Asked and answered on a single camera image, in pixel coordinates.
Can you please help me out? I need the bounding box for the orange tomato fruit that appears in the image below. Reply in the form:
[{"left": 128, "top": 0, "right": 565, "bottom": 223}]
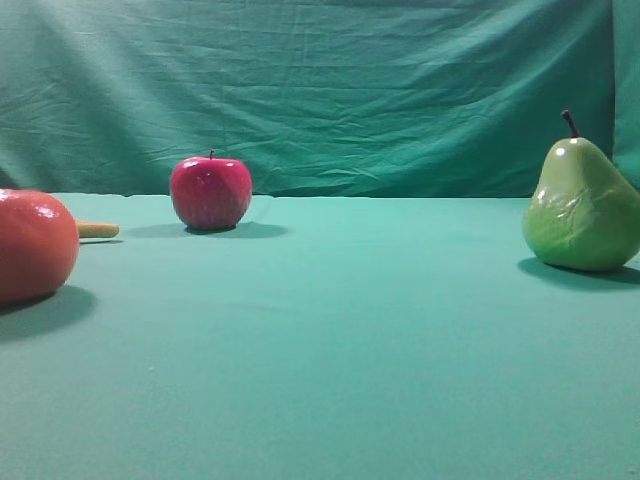
[{"left": 1, "top": 189, "right": 79, "bottom": 304}]

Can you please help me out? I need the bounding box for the green backdrop cloth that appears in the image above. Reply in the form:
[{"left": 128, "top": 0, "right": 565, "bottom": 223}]
[{"left": 1, "top": 1, "right": 639, "bottom": 197}]

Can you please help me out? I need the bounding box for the green table cloth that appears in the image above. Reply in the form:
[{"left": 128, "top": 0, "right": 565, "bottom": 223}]
[{"left": 1, "top": 194, "right": 639, "bottom": 479}]

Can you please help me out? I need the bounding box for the yellow banana tip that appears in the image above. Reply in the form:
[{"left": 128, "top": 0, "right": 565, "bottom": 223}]
[{"left": 76, "top": 222, "right": 119, "bottom": 238}]

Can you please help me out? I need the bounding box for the green pear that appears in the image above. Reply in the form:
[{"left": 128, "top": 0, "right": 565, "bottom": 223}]
[{"left": 523, "top": 109, "right": 639, "bottom": 272}]

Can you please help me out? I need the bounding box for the red apple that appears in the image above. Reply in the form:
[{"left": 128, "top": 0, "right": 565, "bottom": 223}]
[{"left": 169, "top": 150, "right": 252, "bottom": 231}]

